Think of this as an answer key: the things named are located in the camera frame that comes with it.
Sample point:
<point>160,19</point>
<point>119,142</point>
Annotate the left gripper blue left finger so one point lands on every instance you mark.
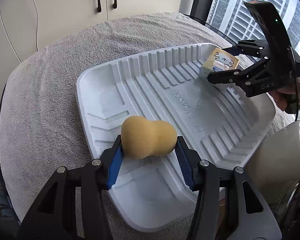
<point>114,167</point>

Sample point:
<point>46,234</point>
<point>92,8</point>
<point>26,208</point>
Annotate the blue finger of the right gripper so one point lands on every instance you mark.
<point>233,76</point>
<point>255,48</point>

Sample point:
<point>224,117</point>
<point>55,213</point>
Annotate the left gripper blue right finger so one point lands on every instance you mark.
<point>182,152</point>

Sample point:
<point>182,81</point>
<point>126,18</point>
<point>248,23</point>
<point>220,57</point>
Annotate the yellow tissue pack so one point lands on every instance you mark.
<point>218,61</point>

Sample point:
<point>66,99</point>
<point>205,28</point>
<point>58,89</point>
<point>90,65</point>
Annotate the tan gourd shaped sponge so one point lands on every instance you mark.
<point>141,138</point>

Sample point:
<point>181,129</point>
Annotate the white plastic tray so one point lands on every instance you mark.
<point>223,126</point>

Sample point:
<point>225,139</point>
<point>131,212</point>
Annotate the person right hand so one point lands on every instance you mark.
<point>277,95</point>

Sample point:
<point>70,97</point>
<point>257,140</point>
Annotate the grey towel table cover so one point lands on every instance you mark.
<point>40,124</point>

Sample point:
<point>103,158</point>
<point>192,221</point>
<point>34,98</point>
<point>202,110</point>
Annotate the white ceramic mug chrome lid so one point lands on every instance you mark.
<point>275,170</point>

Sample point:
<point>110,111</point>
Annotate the white cabinet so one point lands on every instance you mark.
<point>27,26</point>

